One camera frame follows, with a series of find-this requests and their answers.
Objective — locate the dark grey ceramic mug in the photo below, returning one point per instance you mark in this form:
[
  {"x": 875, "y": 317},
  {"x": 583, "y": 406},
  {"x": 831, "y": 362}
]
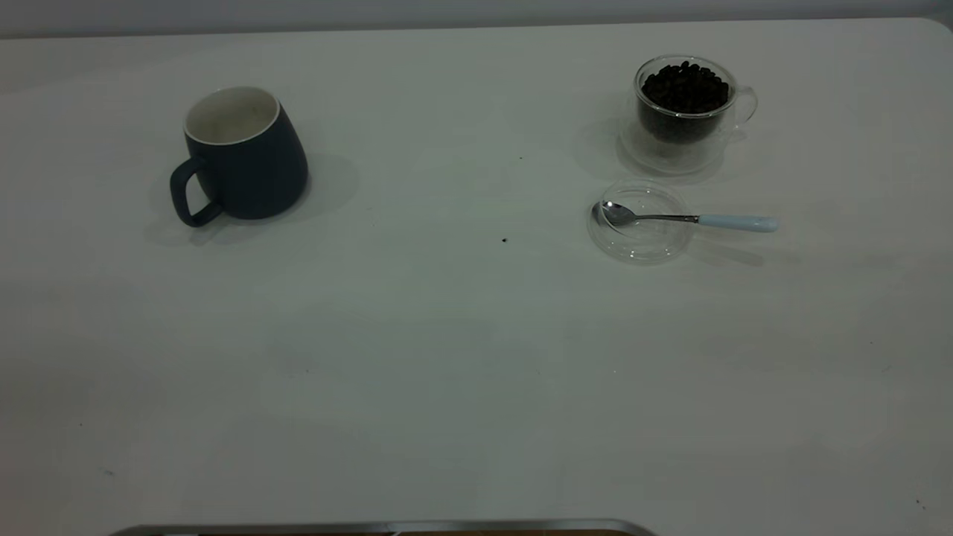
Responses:
[{"x": 253, "y": 171}]

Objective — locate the clear glass round lid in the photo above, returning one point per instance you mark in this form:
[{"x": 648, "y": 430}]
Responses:
[{"x": 644, "y": 246}]

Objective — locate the pile of coffee beans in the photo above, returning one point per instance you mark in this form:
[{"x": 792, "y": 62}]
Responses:
[{"x": 685, "y": 93}]

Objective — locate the clear glass saucer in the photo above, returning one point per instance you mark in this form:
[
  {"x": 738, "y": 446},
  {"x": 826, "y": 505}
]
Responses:
[{"x": 670, "y": 160}]

